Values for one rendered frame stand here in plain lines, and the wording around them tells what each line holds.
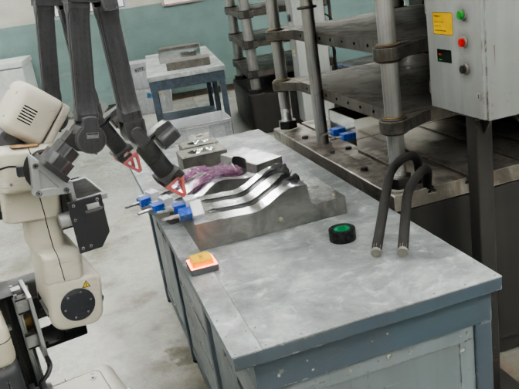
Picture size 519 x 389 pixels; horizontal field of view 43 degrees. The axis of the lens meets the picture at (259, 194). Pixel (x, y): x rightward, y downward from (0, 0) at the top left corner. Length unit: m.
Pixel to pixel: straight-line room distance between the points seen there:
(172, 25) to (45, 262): 7.36
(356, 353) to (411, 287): 0.22
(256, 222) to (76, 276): 0.57
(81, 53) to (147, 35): 7.40
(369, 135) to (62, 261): 1.37
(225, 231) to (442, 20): 0.94
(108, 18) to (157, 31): 7.38
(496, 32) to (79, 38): 1.15
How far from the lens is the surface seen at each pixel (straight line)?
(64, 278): 2.07
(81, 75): 1.82
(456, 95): 2.19
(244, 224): 2.08
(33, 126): 1.95
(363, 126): 2.76
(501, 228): 2.65
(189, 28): 9.23
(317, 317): 1.62
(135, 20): 9.20
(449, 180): 2.46
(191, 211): 2.10
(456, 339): 1.80
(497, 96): 2.10
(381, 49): 2.27
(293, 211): 2.12
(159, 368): 3.07
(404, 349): 1.73
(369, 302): 1.65
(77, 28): 1.81
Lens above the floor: 1.61
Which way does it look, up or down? 19 degrees down
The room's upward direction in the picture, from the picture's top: 9 degrees counter-clockwise
